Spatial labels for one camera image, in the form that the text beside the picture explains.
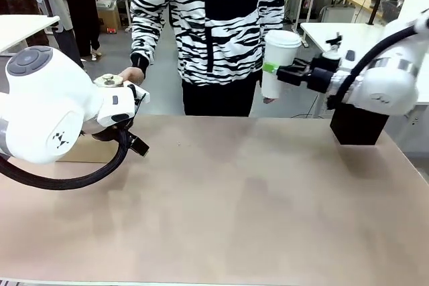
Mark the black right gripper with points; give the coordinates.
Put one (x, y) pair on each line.
(321, 75)

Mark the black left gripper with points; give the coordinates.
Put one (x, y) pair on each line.
(105, 136)

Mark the white paper cup with lid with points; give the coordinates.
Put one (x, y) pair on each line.
(278, 51)

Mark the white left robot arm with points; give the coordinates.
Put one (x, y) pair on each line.
(50, 105)

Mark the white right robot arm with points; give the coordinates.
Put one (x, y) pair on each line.
(385, 88)

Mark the person's right forearm zebra sleeve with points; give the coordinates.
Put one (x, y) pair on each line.
(144, 41)

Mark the person's left hand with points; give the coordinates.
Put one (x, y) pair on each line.
(269, 101)

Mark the person's right hand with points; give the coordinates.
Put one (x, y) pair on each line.
(134, 74)

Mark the brown cardboard box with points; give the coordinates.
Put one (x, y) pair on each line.
(90, 150)

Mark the grey chair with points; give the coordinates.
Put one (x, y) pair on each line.
(336, 14)

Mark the large white table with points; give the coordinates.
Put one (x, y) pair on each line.
(358, 36)

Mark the zebra striped hoodie torso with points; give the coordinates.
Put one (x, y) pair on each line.
(228, 24)

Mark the black box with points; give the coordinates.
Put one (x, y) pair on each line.
(360, 125)

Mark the person's black trousers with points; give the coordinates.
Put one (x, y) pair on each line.
(218, 98)

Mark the wooden top table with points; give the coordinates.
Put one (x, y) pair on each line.
(360, 2)

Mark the white shoes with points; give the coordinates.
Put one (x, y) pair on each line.
(94, 58)

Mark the black mesh basket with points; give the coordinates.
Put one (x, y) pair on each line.
(390, 9)

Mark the small red floor item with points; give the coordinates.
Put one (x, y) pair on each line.
(111, 31)

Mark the cardboard box with print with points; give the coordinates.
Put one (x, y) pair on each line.
(109, 19)

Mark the bystander in black trousers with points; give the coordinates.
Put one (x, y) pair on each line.
(82, 11)

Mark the white plastic container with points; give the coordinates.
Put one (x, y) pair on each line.
(105, 3)

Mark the white table with black pole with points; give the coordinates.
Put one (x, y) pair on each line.
(20, 29)

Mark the bystander in brown skirt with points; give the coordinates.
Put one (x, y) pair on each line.
(16, 4)

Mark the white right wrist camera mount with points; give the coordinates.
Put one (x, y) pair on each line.
(332, 54)

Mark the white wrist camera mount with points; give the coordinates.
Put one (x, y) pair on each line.
(140, 93)
(332, 54)

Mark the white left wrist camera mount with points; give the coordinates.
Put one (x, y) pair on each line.
(140, 93)

